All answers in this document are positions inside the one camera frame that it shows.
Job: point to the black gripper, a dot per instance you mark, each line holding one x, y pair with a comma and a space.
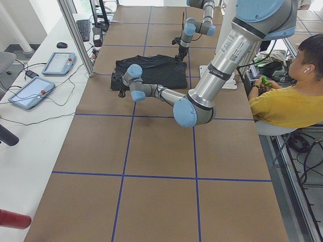
182, 50

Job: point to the black printed t-shirt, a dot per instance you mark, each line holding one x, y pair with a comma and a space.
158, 69

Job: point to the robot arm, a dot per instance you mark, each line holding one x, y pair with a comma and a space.
253, 21
191, 26

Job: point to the black power adapter box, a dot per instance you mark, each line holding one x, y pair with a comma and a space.
97, 37

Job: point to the green object in hand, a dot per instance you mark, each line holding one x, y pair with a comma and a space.
265, 82

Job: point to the black keyboard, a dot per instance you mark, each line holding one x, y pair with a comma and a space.
84, 29

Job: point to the far teach pendant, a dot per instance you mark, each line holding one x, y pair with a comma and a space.
59, 64

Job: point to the teach pendant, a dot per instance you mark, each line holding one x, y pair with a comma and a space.
59, 64
32, 93

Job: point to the black computer mouse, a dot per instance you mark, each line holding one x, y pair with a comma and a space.
62, 45

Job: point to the brown paper table cover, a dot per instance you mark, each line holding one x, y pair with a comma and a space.
128, 172

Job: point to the person in yellow shirt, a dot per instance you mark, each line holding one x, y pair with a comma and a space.
298, 105

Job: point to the near teach pendant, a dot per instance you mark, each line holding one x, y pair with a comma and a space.
32, 93

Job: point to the red bottle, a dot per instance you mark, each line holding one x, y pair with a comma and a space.
14, 220

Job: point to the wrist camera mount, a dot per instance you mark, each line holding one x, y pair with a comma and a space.
122, 93
176, 41

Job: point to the aluminium frame post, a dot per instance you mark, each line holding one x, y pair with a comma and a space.
71, 24

